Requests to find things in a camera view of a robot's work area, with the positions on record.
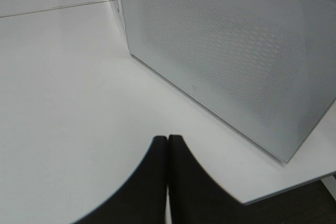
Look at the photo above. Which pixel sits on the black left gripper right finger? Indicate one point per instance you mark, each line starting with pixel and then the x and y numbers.
pixel 194 196

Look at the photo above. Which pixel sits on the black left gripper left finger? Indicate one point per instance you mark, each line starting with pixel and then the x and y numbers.
pixel 142 198

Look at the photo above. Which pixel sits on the white microwave door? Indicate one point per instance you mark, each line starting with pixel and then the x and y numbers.
pixel 266 67

